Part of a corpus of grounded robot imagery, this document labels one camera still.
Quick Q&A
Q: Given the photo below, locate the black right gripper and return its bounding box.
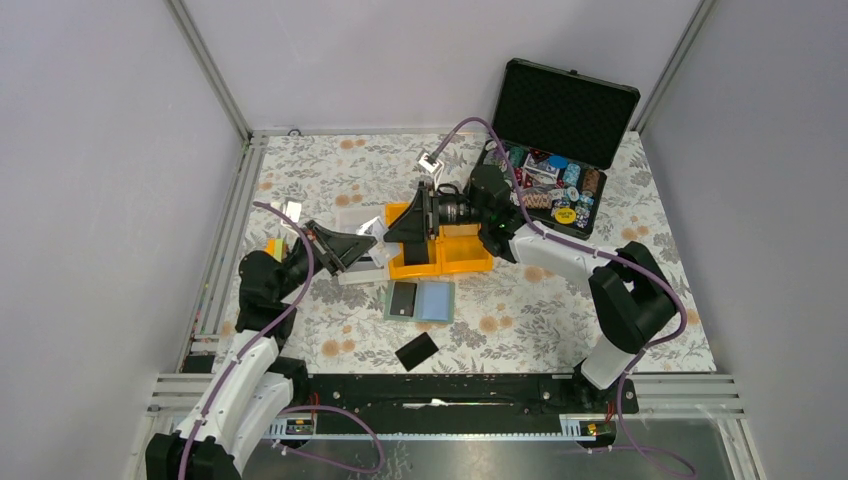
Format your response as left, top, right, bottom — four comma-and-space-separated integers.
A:
384, 182, 489, 245

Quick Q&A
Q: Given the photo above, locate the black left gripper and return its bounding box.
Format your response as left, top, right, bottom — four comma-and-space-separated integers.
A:
275, 220, 377, 301

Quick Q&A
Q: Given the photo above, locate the white storage bin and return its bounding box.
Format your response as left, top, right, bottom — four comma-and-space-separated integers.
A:
335, 206, 391, 285

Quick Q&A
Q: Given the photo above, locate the yellow double storage bin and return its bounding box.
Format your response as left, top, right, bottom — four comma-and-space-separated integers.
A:
385, 203, 493, 280

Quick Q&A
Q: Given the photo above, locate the dark grey credit card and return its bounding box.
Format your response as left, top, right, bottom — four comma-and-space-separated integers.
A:
389, 282, 418, 318

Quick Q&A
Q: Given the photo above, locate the black credit card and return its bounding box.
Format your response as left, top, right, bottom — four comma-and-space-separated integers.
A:
395, 332, 439, 372

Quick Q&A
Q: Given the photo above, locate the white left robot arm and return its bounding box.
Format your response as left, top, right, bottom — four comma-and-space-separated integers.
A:
144, 221, 377, 479

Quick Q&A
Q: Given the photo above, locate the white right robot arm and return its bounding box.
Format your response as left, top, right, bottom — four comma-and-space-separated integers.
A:
383, 162, 687, 412

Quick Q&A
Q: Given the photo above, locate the floral table mat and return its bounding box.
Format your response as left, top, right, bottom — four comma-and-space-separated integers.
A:
248, 132, 716, 373

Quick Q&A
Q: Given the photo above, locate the orange poker chip stack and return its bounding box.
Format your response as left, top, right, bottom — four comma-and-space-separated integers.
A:
524, 192, 553, 209

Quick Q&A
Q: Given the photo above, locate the yellow big blind chip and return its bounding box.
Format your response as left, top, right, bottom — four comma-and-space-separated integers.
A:
552, 207, 577, 225

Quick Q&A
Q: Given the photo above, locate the black poker chip case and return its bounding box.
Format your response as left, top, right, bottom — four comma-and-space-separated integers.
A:
475, 58, 641, 240

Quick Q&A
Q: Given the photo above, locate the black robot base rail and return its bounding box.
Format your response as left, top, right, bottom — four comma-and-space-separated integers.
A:
269, 357, 639, 435

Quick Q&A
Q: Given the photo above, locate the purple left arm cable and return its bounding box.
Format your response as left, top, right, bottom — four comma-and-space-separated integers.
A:
177, 200, 387, 480

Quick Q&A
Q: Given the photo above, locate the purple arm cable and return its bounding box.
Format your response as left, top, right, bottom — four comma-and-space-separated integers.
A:
433, 117, 697, 480
177, 200, 387, 480

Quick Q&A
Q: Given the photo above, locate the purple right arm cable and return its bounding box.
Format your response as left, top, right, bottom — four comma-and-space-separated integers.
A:
433, 117, 697, 480

